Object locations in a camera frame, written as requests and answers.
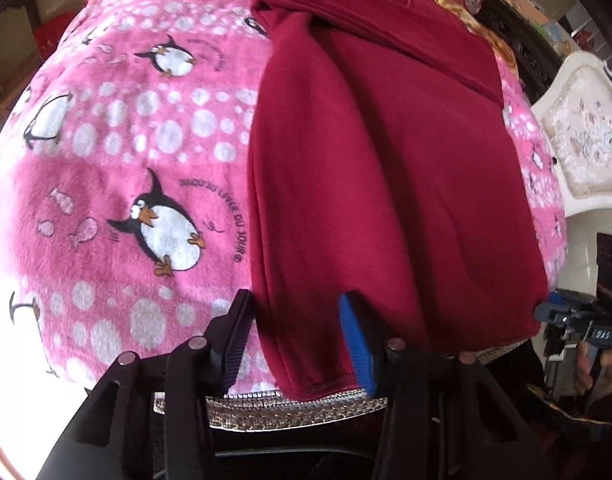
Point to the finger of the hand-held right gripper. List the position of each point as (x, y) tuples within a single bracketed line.
[(551, 312)]

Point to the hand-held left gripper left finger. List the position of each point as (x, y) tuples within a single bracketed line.
[(235, 345)]

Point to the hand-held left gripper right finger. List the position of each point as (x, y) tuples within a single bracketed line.
[(358, 345)]

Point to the dark red sweater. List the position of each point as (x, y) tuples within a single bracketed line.
[(386, 160)]

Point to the person's right hand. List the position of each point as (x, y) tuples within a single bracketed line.
[(582, 372)]

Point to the silver woven mattress trim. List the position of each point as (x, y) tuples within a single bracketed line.
[(286, 410)]

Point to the dark cloth with gold trim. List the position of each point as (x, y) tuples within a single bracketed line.
[(571, 425)]

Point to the pink penguin printed blanket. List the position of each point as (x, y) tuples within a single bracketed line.
[(135, 135)]

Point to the yellow red patterned blanket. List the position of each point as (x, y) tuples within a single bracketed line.
[(486, 35)]

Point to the cluttered shelf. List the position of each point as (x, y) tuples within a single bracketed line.
[(571, 20)]

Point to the red plastic crate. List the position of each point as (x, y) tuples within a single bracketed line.
[(50, 35)]

